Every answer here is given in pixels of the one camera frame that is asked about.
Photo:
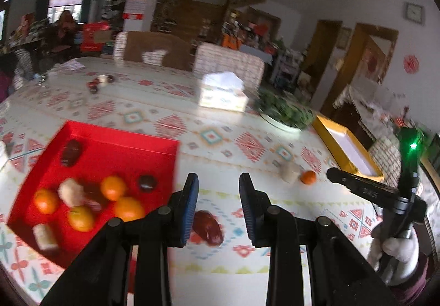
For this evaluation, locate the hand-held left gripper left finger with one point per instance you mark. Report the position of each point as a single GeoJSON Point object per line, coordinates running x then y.
{"type": "Point", "coordinates": [190, 209]}

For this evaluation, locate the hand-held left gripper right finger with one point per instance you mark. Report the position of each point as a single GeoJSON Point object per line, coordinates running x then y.
{"type": "Point", "coordinates": [247, 209]}

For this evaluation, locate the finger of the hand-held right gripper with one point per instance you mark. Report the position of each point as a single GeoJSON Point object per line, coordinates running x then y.
{"type": "Point", "coordinates": [361, 186]}

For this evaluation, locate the large red date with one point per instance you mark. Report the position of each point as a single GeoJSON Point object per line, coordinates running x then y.
{"type": "Point", "coordinates": [206, 227]}

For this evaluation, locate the orange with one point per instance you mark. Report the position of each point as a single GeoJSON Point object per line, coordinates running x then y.
{"type": "Point", "coordinates": [129, 208]}
{"type": "Point", "coordinates": [80, 218]}
{"type": "Point", "coordinates": [113, 188]}
{"type": "Point", "coordinates": [308, 177]}
{"type": "Point", "coordinates": [45, 201]}

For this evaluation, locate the red tray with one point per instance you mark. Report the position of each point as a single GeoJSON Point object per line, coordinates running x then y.
{"type": "Point", "coordinates": [113, 151]}

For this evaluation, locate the small red date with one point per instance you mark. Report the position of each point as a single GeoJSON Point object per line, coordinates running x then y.
{"type": "Point", "coordinates": [71, 153]}

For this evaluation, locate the person's right forearm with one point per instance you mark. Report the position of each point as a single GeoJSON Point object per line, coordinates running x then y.
{"type": "Point", "coordinates": [417, 287]}

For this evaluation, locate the person's right hand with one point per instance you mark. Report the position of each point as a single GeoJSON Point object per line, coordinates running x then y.
{"type": "Point", "coordinates": [400, 251]}

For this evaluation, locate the chair with checked cover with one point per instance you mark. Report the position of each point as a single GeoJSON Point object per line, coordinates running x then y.
{"type": "Point", "coordinates": [386, 151]}
{"type": "Point", "coordinates": [227, 63]}
{"type": "Point", "coordinates": [119, 46]}

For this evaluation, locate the yellow tray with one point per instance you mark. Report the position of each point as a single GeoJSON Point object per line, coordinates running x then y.
{"type": "Point", "coordinates": [347, 147]}

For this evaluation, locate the patterned tablecloth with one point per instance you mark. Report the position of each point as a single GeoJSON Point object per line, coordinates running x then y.
{"type": "Point", "coordinates": [213, 154]}

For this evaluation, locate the table with lace cloth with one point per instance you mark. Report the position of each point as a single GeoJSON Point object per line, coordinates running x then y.
{"type": "Point", "coordinates": [371, 103]}

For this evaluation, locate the white plate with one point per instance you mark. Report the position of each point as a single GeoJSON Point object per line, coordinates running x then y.
{"type": "Point", "coordinates": [275, 120]}

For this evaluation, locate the leafy greens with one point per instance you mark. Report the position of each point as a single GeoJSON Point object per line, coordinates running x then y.
{"type": "Point", "coordinates": [283, 108]}

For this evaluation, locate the white tissue box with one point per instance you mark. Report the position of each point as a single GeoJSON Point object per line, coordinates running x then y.
{"type": "Point", "coordinates": [223, 92]}

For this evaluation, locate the metal rack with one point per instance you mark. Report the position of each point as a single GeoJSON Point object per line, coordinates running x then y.
{"type": "Point", "coordinates": [287, 63]}

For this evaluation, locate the cluttered goods shelf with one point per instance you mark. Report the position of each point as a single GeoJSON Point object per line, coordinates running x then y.
{"type": "Point", "coordinates": [242, 30]}

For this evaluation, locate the red carton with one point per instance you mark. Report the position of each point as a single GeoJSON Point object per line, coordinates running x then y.
{"type": "Point", "coordinates": [94, 36]}

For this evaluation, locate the wooden staircase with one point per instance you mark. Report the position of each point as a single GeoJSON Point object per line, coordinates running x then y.
{"type": "Point", "coordinates": [187, 6]}

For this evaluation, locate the red round wall decoration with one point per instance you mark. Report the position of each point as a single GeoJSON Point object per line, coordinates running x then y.
{"type": "Point", "coordinates": [410, 63]}

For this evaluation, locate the square wall clock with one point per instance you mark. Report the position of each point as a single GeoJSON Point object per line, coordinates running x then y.
{"type": "Point", "coordinates": [413, 12]}

